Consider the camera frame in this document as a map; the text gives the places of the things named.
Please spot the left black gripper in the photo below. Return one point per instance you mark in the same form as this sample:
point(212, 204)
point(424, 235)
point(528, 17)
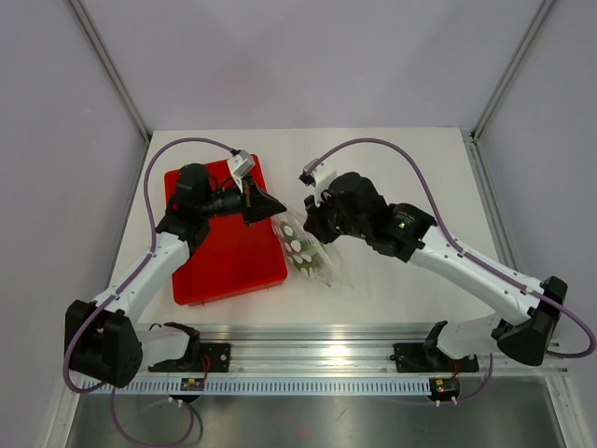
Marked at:
point(256, 205)

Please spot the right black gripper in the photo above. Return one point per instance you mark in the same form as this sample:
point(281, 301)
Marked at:
point(315, 216)

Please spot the clear dotted zip bag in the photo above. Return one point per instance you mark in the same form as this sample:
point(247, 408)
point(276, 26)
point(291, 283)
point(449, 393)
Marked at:
point(312, 259)

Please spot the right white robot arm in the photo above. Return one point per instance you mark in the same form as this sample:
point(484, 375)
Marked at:
point(525, 309)

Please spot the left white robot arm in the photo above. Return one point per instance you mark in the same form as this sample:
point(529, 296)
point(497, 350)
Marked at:
point(174, 240)

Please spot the red plastic tray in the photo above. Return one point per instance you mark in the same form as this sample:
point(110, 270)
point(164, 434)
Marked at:
point(234, 259)

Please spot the left small circuit board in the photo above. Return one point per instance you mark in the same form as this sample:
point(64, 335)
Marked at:
point(192, 384)

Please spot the small circuit board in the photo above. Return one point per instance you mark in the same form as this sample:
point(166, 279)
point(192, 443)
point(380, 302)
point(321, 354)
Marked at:
point(443, 389)
point(192, 384)

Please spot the right small circuit board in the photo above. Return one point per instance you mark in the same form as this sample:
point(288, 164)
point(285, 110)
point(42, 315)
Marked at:
point(443, 389)

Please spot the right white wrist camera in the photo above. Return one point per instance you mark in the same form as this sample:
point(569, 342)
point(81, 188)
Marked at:
point(319, 175)

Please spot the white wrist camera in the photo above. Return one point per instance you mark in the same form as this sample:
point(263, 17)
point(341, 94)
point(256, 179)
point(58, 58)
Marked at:
point(240, 165)
point(319, 175)

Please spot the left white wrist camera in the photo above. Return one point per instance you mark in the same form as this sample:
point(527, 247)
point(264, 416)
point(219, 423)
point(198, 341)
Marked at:
point(240, 165)

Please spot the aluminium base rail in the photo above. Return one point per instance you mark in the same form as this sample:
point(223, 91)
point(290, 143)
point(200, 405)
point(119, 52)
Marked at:
point(312, 350)

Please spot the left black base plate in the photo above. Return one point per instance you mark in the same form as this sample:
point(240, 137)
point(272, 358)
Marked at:
point(212, 358)

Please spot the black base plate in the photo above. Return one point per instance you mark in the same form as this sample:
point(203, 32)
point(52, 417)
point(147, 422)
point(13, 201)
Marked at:
point(212, 358)
point(411, 358)

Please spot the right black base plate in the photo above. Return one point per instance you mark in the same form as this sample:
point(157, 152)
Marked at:
point(411, 358)

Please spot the white slotted cable duct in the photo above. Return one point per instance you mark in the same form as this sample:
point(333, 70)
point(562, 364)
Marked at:
point(285, 386)

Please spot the left aluminium frame post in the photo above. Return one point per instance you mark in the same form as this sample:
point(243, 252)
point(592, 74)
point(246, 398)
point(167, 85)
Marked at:
point(101, 52)

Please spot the aluminium frame post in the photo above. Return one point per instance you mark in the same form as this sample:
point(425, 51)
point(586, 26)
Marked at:
point(101, 52)
point(513, 67)

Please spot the right aluminium frame post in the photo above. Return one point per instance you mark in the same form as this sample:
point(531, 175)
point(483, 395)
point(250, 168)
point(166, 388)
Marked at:
point(513, 67)

